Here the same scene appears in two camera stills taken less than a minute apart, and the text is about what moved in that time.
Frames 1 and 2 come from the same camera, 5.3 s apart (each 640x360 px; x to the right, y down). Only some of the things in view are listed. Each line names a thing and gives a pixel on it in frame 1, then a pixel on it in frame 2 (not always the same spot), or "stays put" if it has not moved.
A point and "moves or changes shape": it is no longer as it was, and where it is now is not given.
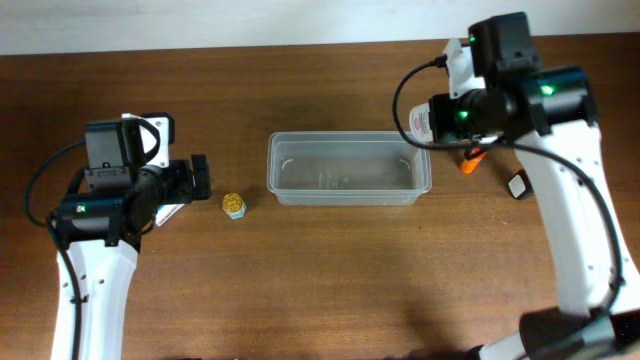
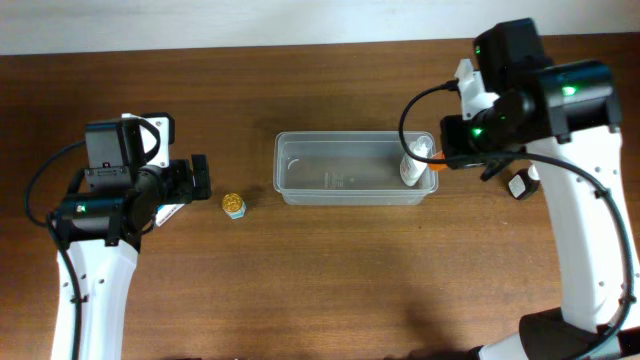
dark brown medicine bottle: (519, 185) stays put
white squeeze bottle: (419, 122) to (412, 167)
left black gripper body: (198, 176) stays put
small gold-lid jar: (234, 206) stays put
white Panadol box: (165, 211) stays put
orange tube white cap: (469, 164) moves or changes shape
